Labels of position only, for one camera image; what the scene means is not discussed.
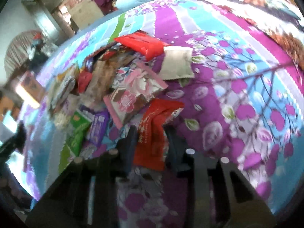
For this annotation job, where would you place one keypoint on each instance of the pile of bags and clothes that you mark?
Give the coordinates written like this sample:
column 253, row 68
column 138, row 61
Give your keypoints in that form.
column 41, row 52

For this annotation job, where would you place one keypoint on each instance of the white floral blanket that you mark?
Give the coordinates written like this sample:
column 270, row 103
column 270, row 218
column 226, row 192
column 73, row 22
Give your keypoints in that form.
column 261, row 9

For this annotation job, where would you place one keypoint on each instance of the pink cake snack packet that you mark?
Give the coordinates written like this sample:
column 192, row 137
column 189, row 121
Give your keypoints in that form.
column 125, row 104

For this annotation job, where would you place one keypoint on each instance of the arched striped floral cloth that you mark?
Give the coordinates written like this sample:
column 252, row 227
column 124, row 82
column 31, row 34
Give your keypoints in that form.
column 16, row 49

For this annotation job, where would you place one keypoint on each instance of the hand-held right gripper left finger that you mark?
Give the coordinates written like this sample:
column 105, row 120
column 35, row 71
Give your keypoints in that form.
column 128, row 147

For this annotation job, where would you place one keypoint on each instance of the green pea snack packet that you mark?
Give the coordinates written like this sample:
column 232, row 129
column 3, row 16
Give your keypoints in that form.
column 77, row 133

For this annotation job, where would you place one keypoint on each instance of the clear brown cookie packet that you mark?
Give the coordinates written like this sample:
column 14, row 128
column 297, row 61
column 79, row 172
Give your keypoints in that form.
column 102, row 78

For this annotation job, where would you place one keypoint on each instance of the purple floral bedsheet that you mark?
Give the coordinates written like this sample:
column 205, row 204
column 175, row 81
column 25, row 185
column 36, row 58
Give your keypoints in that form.
column 213, row 104

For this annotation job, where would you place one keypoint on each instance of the large white green snack bag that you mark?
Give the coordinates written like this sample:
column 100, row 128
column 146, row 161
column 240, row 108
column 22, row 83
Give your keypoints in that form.
column 64, row 87

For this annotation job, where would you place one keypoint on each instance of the pink floral snack packet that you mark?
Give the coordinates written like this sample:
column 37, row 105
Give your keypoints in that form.
column 147, row 80

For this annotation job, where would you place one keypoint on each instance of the purple chocolate packet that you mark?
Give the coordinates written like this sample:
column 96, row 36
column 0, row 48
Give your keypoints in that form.
column 97, row 125

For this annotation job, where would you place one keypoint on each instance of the white pillow snack packet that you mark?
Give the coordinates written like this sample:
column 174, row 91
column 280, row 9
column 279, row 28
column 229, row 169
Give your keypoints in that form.
column 177, row 63

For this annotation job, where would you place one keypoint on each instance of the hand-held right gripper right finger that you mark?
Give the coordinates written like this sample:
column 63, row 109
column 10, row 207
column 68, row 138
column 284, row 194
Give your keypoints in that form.
column 177, row 147

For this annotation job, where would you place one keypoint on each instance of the red triangular snack packet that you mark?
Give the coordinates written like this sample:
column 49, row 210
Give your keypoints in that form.
column 84, row 82

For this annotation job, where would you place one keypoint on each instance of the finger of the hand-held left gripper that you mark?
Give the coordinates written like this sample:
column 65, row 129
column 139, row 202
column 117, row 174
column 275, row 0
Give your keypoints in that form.
column 14, row 140

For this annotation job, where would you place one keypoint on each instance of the orange cardboard box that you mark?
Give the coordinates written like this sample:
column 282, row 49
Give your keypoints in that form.
column 29, row 87

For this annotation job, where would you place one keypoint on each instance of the grey door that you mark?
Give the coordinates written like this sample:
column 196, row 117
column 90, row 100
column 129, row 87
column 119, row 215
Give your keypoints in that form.
column 46, row 21

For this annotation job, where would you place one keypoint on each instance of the plain red snack packet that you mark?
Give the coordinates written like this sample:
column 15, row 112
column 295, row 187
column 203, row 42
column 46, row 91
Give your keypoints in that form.
column 142, row 45

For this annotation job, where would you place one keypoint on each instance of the red packet white characters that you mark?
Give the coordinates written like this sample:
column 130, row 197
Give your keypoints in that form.
column 152, row 135

